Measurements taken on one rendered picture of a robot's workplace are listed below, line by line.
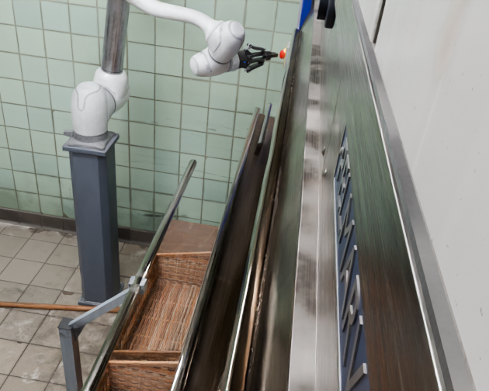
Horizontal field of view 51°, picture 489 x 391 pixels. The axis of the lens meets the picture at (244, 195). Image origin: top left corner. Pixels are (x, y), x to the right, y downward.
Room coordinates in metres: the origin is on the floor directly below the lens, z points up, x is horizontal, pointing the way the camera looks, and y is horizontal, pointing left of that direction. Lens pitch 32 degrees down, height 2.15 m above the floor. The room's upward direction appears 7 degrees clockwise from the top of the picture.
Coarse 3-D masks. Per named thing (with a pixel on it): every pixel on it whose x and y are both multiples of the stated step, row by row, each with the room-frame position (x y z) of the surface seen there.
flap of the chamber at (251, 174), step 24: (264, 144) 1.50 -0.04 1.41; (264, 168) 1.34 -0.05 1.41; (240, 192) 1.18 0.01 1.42; (240, 216) 1.07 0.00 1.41; (240, 240) 0.97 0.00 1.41; (240, 264) 0.89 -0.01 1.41; (216, 288) 0.79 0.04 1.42; (240, 288) 0.81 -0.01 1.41; (216, 312) 0.73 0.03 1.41; (216, 336) 0.67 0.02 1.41; (192, 360) 0.60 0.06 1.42; (216, 360) 0.62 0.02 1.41; (192, 384) 0.56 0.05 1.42; (216, 384) 0.57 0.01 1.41
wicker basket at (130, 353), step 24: (168, 264) 1.70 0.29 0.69; (192, 264) 1.69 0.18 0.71; (168, 288) 1.65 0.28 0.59; (192, 288) 1.67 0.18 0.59; (144, 312) 1.50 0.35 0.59; (168, 312) 1.51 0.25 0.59; (192, 312) 1.53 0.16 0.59; (120, 336) 1.25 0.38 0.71; (144, 336) 1.37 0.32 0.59; (168, 336) 1.39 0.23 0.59; (120, 360) 1.16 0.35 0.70; (144, 360) 1.15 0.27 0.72; (168, 360) 1.15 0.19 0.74
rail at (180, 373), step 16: (256, 112) 1.68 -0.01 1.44; (240, 160) 1.32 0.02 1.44; (240, 176) 1.22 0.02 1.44; (224, 224) 0.99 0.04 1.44; (224, 240) 0.93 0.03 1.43; (208, 272) 0.81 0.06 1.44; (208, 288) 0.77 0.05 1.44; (192, 320) 0.67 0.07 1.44; (192, 336) 0.64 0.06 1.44; (192, 352) 0.60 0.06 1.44; (176, 384) 0.53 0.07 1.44
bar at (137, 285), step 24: (192, 168) 1.71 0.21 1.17; (168, 216) 1.37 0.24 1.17; (144, 264) 1.12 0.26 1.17; (144, 288) 1.04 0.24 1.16; (96, 312) 1.05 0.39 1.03; (120, 312) 0.93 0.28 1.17; (72, 336) 1.05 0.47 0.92; (72, 360) 1.05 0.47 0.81; (96, 360) 0.77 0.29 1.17; (72, 384) 1.05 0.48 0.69; (96, 384) 0.71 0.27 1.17
